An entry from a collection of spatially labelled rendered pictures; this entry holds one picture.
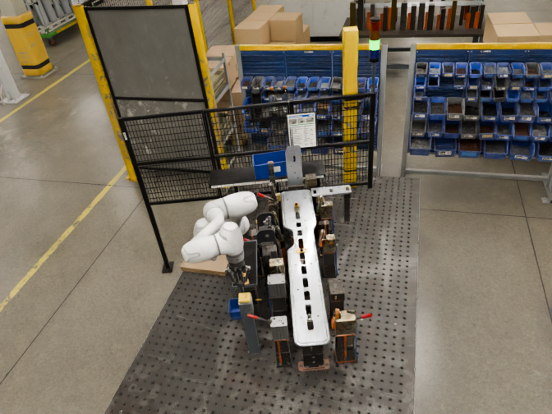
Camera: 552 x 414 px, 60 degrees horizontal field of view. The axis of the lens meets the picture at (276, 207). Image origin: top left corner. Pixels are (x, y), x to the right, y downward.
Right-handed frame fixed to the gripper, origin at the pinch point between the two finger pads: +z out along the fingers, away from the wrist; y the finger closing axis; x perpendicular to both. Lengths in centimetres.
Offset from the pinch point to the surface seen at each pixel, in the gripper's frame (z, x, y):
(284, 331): 22.9, -13.0, 20.1
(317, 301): 24.3, 6.5, 39.3
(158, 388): 54, -21, -54
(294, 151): -5, 123, 36
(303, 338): 24.3, -17.6, 29.7
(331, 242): 23, 53, 53
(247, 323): 26.4, -2.7, -0.1
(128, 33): -49, 299, -112
